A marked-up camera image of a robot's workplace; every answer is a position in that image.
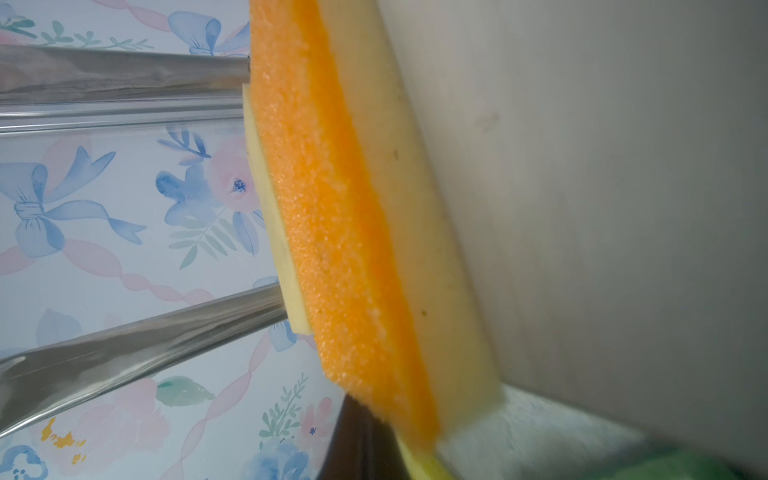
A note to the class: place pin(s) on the white two-tier shelf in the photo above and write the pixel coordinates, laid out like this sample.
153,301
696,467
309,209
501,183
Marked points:
604,162

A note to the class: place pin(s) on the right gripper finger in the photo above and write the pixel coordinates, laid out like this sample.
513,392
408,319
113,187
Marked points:
362,447

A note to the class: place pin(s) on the left corner metal post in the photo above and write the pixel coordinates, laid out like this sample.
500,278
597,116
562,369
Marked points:
18,119

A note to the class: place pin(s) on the orange sponge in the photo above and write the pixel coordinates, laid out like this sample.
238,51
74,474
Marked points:
387,293

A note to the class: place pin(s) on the green sponge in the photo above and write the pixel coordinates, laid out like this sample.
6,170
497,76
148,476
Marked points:
677,465

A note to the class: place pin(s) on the pale yellow orange-backed sponge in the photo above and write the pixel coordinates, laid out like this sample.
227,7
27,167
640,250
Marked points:
286,271

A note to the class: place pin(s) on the yellow cellulose sponge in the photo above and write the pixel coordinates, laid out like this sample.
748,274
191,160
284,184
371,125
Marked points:
422,466

